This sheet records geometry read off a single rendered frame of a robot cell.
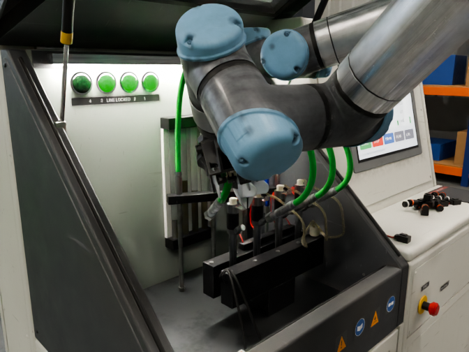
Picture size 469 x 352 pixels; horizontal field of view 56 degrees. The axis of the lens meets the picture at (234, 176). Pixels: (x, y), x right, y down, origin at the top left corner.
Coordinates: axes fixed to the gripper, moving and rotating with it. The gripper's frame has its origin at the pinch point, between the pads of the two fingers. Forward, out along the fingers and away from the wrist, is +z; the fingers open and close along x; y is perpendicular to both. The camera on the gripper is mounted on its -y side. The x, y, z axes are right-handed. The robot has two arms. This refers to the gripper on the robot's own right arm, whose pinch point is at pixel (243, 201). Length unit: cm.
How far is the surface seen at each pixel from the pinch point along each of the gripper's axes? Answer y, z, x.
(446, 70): -161, -31, 526
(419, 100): -7, -17, 99
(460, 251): 22, 26, 70
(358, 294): 21.2, 18.6, 12.8
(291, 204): 7.2, 0.7, 7.3
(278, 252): 0.0, 15.2, 11.9
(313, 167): 12.3, -8.3, 7.6
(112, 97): -31.3, -21.7, -12.5
